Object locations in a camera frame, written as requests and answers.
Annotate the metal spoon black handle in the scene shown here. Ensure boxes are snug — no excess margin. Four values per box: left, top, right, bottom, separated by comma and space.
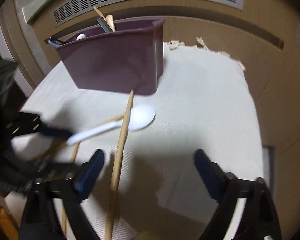
97, 16, 113, 33

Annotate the white table cloth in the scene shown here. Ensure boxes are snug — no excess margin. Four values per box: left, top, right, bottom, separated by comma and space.
22, 44, 264, 239

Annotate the white plastic spoon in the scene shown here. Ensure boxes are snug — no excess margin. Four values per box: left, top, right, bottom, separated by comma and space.
66, 105, 155, 146

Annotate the small white ball spoon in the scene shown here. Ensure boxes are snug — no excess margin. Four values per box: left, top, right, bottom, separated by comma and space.
76, 34, 86, 40

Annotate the wooden spoon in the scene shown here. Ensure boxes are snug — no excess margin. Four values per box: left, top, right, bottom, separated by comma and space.
106, 15, 116, 31

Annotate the purple plastic utensil holder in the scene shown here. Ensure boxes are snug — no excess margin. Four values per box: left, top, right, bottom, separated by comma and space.
56, 17, 165, 95

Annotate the blue plastic spoon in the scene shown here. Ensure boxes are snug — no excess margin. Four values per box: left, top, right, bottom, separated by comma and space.
47, 37, 65, 48

